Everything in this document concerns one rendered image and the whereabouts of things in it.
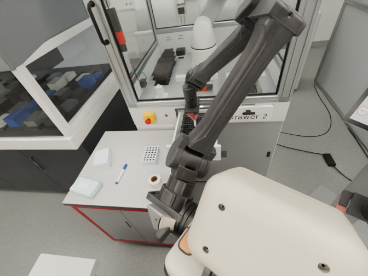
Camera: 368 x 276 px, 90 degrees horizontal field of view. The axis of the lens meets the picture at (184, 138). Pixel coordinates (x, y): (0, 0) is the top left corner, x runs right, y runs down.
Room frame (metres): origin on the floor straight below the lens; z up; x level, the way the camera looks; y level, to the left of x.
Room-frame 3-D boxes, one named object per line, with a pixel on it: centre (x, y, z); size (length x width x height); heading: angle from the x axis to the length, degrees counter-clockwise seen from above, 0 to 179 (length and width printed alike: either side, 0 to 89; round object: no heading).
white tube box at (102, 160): (0.82, 0.53, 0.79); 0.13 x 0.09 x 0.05; 5
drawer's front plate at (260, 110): (0.89, -0.42, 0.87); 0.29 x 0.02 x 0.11; 76
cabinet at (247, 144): (1.42, -0.28, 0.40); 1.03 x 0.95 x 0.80; 76
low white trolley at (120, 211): (0.78, 0.36, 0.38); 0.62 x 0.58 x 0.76; 76
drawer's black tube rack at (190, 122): (0.85, -0.09, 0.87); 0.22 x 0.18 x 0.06; 166
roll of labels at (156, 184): (0.59, 0.20, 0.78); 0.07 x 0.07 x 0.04
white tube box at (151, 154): (0.78, 0.22, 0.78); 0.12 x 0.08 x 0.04; 168
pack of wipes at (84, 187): (0.64, 0.60, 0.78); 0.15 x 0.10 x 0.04; 62
